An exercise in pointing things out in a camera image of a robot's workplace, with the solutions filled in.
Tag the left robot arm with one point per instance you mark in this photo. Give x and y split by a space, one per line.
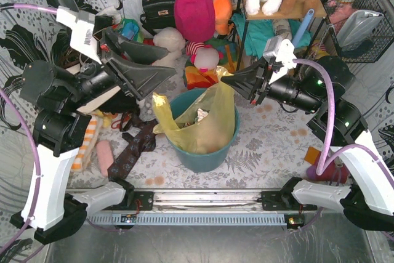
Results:
60 127

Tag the black wire basket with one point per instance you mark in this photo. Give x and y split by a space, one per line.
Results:
375 45

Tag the aluminium rail base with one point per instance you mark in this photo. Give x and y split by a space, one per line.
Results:
233 207

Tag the dark floral necktie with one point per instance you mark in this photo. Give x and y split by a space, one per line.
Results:
140 138

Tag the pink sponge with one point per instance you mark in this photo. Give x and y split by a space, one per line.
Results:
105 156

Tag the red cloth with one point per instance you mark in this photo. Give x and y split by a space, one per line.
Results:
148 41

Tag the cream canvas tote bag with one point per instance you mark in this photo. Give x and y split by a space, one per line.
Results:
98 103

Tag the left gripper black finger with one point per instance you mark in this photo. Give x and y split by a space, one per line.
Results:
137 80
131 50

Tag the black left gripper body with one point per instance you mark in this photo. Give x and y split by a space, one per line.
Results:
116 72

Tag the purple orange sock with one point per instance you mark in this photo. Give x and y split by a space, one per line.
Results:
335 172

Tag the teal trash bin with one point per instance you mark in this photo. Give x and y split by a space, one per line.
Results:
197 162

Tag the colorful printed scarf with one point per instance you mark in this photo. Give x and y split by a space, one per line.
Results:
129 28

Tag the blue lint roller mop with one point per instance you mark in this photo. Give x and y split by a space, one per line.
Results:
303 27

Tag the orange plush toy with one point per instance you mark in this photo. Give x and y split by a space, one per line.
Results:
223 12

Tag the cream plush sheep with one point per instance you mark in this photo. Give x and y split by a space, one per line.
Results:
171 39

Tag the pink striped plush doll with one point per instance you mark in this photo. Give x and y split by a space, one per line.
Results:
203 56

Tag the orange checkered towel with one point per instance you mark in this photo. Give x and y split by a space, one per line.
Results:
90 138

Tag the yellow trash bag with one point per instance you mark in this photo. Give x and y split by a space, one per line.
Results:
207 124

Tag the rainbow striped cloth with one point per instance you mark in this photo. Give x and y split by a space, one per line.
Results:
193 78

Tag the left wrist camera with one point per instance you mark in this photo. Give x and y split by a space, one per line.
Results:
82 31

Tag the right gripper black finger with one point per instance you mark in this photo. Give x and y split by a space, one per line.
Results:
251 71
251 86

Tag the magenta felt bag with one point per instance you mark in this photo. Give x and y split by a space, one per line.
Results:
195 19

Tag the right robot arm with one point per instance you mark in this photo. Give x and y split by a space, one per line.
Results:
365 191

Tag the silver foil pouch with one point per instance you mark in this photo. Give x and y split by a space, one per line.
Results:
358 27

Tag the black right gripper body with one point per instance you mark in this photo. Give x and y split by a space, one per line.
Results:
258 82

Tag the teal folded cloth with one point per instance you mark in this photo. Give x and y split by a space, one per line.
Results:
260 31

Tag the black leather handbag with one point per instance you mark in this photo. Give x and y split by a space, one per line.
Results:
157 15

